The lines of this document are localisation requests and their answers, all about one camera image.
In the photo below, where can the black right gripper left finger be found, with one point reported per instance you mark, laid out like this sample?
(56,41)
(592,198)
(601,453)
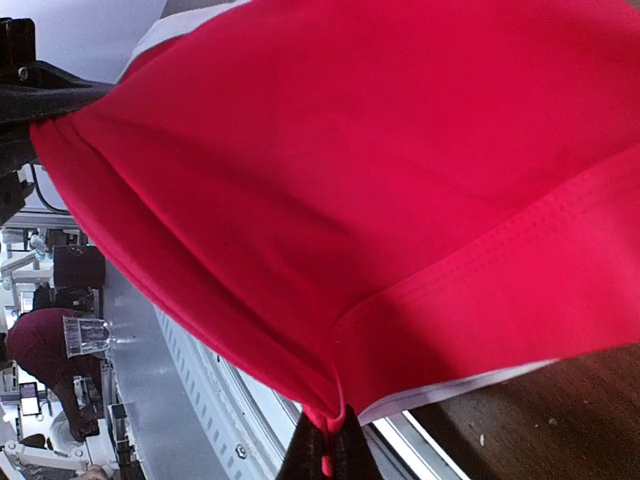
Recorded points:
(304,456)

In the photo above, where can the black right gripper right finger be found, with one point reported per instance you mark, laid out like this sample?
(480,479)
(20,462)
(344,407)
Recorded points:
(352,457)

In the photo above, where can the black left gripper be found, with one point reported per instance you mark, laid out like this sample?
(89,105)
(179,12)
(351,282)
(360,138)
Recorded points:
(31,91)

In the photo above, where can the red underwear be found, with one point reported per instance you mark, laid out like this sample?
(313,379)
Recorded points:
(354,200)

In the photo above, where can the person in maroon shirt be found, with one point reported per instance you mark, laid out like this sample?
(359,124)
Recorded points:
(36,342)

